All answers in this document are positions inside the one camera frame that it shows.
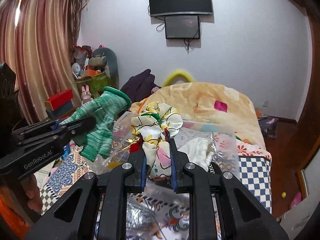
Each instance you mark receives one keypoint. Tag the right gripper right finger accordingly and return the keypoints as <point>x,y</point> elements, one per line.
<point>220,204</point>

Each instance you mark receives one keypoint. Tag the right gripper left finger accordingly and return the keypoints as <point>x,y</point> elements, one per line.
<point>95,206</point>

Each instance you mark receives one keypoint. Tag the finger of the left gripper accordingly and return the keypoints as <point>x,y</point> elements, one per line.
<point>70,129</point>
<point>36,132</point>

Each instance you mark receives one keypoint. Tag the green knitted glove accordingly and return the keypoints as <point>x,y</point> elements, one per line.
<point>104,109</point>

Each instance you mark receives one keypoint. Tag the floral silk scrunchie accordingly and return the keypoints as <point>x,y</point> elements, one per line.
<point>156,125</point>

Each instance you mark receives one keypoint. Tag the clear plastic storage box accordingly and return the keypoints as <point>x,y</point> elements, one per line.
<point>203,143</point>

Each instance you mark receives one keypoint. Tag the silver scrubber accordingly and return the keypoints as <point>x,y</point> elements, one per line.
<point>142,214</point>

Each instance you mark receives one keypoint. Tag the left hand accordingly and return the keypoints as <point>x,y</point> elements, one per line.
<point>33,193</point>

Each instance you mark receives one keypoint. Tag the pink rabbit toy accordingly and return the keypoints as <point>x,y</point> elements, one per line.
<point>86,96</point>

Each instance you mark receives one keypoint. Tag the red box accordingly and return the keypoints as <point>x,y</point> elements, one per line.
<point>59,99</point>

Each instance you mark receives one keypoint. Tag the green cardboard box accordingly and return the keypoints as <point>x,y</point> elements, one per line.
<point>96,84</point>

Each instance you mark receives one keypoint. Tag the dark purple garment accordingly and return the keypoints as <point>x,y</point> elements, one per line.
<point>140,86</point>

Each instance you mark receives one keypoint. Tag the grey green plush toy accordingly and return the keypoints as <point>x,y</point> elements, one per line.
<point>105,59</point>

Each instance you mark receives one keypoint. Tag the patchwork patterned bedspread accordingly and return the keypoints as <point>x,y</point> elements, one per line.
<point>254,168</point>

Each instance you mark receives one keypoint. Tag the pink striped curtain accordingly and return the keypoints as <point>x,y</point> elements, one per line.
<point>37,39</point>

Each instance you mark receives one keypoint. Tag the beige fleece blanket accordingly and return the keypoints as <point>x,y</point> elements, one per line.
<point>210,103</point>

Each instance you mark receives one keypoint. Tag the brown wooden door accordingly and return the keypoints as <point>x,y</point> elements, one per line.
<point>305,141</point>

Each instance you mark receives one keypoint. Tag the small wall monitor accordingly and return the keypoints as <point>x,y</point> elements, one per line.
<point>182,27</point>

